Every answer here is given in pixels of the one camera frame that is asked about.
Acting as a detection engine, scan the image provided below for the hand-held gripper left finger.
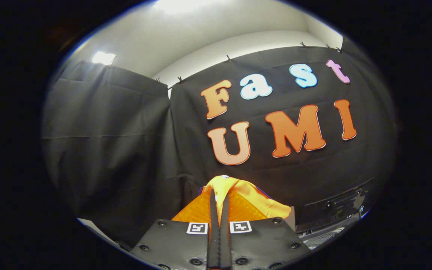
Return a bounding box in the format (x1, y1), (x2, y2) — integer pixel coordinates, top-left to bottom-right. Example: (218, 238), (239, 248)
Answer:
(130, 186), (220, 270)

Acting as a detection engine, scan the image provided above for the black backdrop cloth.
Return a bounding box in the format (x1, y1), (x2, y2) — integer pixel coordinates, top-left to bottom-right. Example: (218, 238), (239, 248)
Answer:
(42, 36), (398, 248)

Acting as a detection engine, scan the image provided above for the row of black cloth clips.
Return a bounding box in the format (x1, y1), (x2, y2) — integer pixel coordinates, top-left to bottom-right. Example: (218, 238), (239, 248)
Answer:
(109, 41), (344, 85)

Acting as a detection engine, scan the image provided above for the yellow orange polo shirt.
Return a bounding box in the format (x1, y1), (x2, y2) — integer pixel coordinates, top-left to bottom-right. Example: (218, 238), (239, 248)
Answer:
(199, 175), (292, 225)

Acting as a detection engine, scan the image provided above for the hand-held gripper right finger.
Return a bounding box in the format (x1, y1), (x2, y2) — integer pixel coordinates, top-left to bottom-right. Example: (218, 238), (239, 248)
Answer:
(220, 191), (311, 270)

